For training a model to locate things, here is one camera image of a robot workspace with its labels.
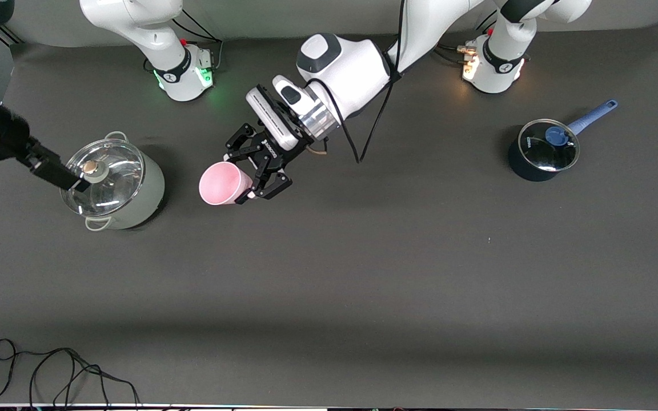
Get grey-green cooking pot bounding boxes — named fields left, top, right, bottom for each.
left=61, top=131, right=165, bottom=231

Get loose thin black cable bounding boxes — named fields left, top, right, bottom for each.
left=0, top=339, right=141, bottom=409

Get dark grey table mat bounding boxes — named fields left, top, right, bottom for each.
left=0, top=20, right=658, bottom=409

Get dark blue saucepan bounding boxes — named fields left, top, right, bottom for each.
left=508, top=100, right=619, bottom=182

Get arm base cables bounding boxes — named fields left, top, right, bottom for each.
left=432, top=11, right=498, bottom=66
left=143, top=9, right=224, bottom=74

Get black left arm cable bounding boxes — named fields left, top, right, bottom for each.
left=306, top=0, right=407, bottom=164

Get glass lid with blue knob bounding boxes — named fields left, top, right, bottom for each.
left=518, top=119, right=581, bottom=172

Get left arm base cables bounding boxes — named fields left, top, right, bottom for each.
left=432, top=11, right=498, bottom=66

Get large glass pot lid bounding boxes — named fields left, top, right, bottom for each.
left=59, top=139, right=146, bottom=217

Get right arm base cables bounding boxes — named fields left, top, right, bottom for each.
left=143, top=9, right=224, bottom=74

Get pink plastic cup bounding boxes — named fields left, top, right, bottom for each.
left=199, top=162, right=254, bottom=207

